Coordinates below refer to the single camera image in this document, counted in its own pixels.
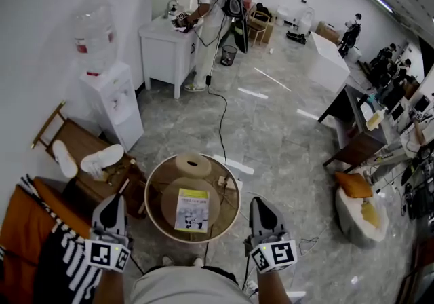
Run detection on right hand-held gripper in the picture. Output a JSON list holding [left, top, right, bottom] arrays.
[[243, 196, 299, 275]]

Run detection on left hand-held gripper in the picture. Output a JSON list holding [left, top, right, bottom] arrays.
[[83, 193, 133, 274]]

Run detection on orange sofa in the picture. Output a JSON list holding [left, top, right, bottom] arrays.
[[0, 175, 102, 304]]

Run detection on yellow and white booklet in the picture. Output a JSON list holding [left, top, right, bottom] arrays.
[[174, 187, 211, 233]]

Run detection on person's right forearm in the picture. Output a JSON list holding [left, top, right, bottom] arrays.
[[255, 267, 290, 304]]

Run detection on person's left forearm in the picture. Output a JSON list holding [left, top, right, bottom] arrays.
[[92, 265, 129, 304]]

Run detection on round glass side table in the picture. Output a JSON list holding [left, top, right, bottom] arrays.
[[144, 153, 242, 244]]

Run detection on white paper tag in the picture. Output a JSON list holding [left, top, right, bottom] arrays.
[[88, 163, 106, 182]]

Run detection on beige round disc base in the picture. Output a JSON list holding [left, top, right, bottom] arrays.
[[160, 176, 222, 229]]

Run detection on white power strip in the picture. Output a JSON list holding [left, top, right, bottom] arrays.
[[216, 174, 244, 192]]

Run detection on person's black trousers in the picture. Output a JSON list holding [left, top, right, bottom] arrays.
[[145, 263, 239, 285]]

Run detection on white slipper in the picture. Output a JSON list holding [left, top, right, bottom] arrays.
[[80, 143, 125, 175], [52, 139, 79, 179]]

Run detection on black white striped blanket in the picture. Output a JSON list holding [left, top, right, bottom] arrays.
[[16, 173, 103, 304]]

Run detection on white beanbag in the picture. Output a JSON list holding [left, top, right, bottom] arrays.
[[334, 172, 390, 250]]

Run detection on large orange cushion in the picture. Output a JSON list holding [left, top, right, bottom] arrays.
[[0, 185, 57, 304]]

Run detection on wooden side table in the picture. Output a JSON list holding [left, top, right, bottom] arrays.
[[31, 100, 149, 219]]

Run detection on orange pillow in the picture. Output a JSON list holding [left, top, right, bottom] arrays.
[[334, 171, 374, 200]]

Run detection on person's white shirt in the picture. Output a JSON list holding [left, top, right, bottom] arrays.
[[130, 264, 262, 304]]

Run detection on yellow pillow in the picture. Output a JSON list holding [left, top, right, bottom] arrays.
[[359, 199, 381, 229]]

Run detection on white water dispenser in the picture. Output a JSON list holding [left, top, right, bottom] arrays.
[[79, 61, 146, 153]]

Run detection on dark wooden desk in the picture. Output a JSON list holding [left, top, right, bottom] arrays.
[[317, 84, 390, 174]]

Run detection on yellow plastic bottle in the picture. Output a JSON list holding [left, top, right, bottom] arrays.
[[365, 108, 388, 132]]

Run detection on cluttered equipment desk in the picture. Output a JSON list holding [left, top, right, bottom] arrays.
[[359, 90, 434, 223]]

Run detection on black mesh trash bin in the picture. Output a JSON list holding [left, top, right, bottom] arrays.
[[220, 45, 239, 67]]

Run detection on large white box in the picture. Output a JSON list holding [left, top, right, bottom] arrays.
[[306, 31, 351, 94]]

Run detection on white sink cabinet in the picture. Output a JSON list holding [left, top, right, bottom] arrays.
[[138, 14, 205, 100]]

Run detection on clear water bottle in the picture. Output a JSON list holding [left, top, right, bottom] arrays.
[[73, 3, 119, 76]]

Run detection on black bag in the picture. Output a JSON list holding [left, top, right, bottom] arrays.
[[254, 3, 273, 22], [285, 30, 308, 46]]

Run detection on wooden chair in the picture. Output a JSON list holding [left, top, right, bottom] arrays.
[[246, 8, 275, 47]]

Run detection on brown cardboard box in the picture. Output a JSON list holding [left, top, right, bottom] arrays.
[[314, 20, 341, 45]]

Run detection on white toilet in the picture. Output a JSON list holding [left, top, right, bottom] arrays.
[[275, 5, 290, 28], [299, 6, 317, 35]]

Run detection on silver faucet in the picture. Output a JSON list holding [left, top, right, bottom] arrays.
[[163, 0, 180, 20]]

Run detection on long ceiling light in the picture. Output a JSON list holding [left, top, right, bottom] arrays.
[[363, 0, 395, 14]]

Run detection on beige ring-shaped block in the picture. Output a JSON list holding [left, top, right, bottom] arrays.
[[174, 151, 212, 180]]

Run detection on black floor cable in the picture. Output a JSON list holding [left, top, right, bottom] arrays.
[[204, 73, 229, 166]]

